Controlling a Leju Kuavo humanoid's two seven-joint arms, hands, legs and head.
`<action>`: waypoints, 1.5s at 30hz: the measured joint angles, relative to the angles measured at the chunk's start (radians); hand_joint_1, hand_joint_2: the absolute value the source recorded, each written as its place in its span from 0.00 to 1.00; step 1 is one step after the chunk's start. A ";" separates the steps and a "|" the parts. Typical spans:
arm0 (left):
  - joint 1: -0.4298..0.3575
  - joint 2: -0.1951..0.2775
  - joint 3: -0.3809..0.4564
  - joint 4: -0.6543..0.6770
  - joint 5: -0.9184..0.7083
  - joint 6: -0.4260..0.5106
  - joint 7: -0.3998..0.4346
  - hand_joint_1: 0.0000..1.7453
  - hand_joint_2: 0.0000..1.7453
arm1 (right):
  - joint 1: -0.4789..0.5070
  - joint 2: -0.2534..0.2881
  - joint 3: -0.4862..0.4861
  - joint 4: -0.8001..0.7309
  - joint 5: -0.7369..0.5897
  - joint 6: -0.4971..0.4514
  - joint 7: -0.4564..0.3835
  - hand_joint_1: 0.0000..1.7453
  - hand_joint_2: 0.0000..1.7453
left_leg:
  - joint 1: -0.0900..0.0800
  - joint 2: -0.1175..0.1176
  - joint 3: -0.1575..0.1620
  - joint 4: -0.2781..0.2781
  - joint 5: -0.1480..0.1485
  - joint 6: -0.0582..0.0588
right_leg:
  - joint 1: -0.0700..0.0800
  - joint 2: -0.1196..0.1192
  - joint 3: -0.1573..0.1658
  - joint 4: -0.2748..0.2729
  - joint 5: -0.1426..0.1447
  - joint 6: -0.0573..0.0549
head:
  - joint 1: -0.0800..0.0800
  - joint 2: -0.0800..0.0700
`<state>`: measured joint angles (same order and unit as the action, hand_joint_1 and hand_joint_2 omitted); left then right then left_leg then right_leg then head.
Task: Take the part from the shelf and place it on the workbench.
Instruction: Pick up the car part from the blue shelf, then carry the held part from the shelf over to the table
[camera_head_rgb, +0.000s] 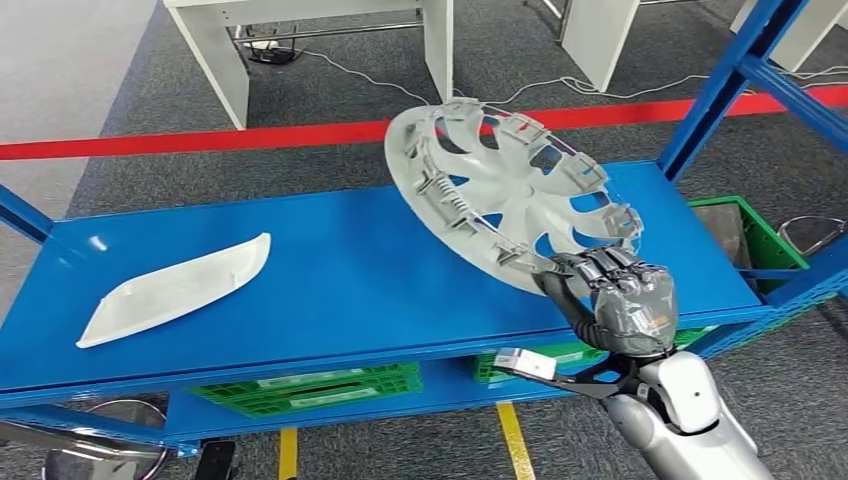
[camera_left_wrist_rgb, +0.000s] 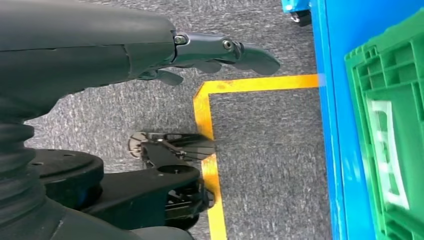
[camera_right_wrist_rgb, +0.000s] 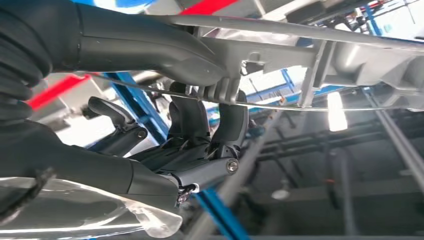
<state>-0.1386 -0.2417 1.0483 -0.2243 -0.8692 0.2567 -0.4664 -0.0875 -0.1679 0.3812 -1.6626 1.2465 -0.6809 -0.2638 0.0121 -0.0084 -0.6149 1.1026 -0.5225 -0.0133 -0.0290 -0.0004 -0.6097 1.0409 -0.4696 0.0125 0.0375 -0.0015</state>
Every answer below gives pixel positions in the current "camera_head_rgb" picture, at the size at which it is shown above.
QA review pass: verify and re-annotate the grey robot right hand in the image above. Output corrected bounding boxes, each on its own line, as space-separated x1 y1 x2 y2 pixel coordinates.
533 246 678 359

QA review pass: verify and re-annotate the silver wheel hubcap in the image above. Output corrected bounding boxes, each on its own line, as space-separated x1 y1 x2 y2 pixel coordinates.
384 97 645 298

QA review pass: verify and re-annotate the large blue steel shelf rack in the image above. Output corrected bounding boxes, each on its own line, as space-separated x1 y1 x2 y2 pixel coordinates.
0 0 848 460

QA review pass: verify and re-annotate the white curved plastic part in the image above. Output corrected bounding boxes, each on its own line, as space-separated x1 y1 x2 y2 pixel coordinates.
74 231 273 350

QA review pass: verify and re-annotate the chrome stanchion base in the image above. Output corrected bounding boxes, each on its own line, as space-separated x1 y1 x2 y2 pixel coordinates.
776 215 848 258

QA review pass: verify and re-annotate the black power strip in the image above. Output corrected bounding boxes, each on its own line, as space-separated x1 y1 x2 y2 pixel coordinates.
239 38 301 66

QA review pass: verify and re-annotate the long red barrier belt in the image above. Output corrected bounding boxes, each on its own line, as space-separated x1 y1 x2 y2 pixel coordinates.
0 84 848 162

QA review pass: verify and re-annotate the white table with chrome bar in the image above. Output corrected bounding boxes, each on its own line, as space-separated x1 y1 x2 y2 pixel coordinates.
163 0 455 130

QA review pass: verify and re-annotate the chrome barrier stanchion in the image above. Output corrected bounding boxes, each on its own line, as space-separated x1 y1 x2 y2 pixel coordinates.
0 399 168 480

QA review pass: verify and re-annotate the black camera bracket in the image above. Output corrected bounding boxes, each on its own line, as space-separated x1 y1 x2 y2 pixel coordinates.
513 367 641 401

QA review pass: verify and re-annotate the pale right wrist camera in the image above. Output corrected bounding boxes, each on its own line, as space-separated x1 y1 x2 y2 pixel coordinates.
493 347 558 384

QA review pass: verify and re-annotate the thin white floor cable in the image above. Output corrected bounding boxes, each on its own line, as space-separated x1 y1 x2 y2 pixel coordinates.
298 49 435 106

